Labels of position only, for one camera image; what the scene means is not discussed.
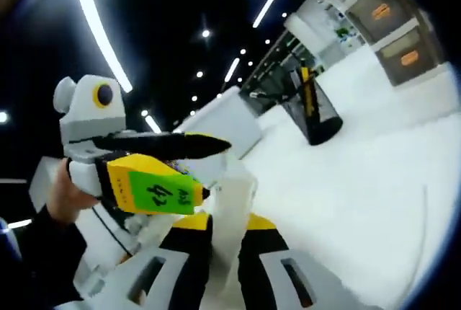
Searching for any black marker pen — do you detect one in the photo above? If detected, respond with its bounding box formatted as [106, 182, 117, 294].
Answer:
[92, 131, 232, 159]

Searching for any black mesh pen holder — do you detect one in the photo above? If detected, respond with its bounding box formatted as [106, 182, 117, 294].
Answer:
[279, 66, 343, 146]

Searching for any person in black sleeve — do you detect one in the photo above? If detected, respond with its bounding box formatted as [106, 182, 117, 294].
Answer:
[0, 205, 89, 304]

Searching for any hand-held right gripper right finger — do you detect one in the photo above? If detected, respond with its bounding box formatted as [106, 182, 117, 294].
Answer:
[237, 212, 364, 310]

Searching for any thin white sticky note pad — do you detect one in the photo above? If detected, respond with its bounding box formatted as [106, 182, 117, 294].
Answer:
[205, 158, 259, 310]

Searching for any long ceiling light strip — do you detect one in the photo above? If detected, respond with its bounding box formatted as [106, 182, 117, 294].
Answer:
[71, 0, 133, 94]

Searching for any person's left hand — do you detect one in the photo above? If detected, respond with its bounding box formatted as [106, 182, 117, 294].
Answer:
[48, 158, 104, 224]

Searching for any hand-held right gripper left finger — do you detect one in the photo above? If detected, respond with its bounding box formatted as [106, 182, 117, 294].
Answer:
[73, 212, 214, 310]

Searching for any white storage bin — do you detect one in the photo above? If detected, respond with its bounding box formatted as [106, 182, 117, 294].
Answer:
[172, 85, 263, 161]

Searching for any yellow black pen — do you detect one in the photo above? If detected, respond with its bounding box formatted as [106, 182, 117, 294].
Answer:
[299, 66, 320, 123]

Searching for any white brown drawer organizer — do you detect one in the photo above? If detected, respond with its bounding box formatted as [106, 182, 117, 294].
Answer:
[272, 0, 447, 87]

